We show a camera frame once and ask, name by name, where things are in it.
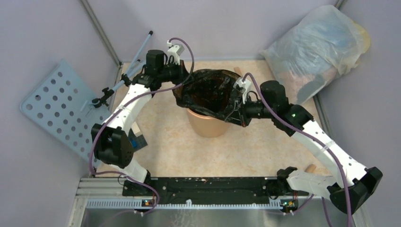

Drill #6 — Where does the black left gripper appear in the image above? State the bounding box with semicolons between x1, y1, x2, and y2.
157;59;193;86

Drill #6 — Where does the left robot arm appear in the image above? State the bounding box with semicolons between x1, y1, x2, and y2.
91;45;189;195

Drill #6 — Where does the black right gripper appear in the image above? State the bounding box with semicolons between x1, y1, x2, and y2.
225;93;275;128

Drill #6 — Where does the blue clamp block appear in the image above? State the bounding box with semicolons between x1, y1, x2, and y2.
128;135;141;149

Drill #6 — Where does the large translucent trash bag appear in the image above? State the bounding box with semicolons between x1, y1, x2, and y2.
260;5;371;105

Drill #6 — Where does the dark grey flat plate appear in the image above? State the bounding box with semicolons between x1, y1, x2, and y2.
128;130;148;152

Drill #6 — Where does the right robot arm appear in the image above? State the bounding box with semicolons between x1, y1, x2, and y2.
234;79;383;214

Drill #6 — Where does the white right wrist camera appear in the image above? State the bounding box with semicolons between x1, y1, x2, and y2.
233;77;252;104

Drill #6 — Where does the white cable comb strip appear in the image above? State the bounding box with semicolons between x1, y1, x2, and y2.
86;199;282;210

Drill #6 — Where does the flat wooden block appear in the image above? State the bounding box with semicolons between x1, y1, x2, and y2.
234;67;243;77

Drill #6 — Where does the light blue perforated board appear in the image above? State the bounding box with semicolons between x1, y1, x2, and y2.
20;60;111;161

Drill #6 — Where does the orange plastic trash bin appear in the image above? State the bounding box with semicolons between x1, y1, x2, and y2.
186;109;230;138

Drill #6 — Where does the white cube block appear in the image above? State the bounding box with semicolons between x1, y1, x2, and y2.
131;122;142;137

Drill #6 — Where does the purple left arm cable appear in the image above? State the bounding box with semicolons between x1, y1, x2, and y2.
88;37;195;217

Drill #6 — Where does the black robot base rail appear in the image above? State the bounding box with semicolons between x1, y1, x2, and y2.
122;175;308;205

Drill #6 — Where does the light blue tripod stand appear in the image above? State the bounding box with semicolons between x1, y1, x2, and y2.
90;30;154;108

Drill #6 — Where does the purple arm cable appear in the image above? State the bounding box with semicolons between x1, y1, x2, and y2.
88;37;195;217
242;72;354;227

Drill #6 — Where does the black trash bag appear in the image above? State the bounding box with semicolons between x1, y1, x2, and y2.
173;69;242;126

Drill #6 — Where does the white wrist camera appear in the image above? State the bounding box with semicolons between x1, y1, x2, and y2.
167;42;185;65
233;77;252;104

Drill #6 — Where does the wooden cylinder block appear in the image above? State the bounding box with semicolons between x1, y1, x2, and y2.
305;164;316;174

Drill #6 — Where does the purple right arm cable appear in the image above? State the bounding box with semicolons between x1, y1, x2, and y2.
242;72;354;227

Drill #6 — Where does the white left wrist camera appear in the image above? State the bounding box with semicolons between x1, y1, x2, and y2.
167;42;185;65

